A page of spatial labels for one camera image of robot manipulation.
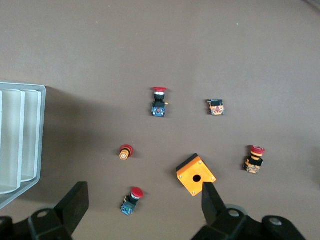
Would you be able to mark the grey ridged plastic tray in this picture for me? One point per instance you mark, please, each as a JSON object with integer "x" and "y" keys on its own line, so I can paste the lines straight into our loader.
{"x": 22, "y": 140}

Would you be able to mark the orange contact block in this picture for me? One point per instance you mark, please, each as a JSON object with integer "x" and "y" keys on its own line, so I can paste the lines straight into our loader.
{"x": 215, "y": 107}

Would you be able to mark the orange button enclosure box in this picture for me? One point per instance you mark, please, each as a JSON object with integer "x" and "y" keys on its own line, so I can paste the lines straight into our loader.
{"x": 196, "y": 175}

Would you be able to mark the red yellow button head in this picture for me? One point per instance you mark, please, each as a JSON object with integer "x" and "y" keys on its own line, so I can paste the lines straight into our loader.
{"x": 125, "y": 152}

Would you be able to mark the red yellow emergency stop button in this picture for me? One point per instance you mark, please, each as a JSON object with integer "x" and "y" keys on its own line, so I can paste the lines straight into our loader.
{"x": 254, "y": 160}

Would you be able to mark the brown paper table cover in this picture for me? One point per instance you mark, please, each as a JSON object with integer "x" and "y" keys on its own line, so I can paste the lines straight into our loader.
{"x": 160, "y": 50}

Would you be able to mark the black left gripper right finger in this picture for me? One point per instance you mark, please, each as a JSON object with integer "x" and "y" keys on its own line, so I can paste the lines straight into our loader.
{"x": 225, "y": 222}

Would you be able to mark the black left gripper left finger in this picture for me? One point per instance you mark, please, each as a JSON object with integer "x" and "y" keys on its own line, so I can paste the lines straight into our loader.
{"x": 62, "y": 215}

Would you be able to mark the red mushroom button blue block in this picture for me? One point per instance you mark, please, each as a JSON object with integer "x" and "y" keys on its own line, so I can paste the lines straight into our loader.
{"x": 131, "y": 201}
{"x": 158, "y": 103}

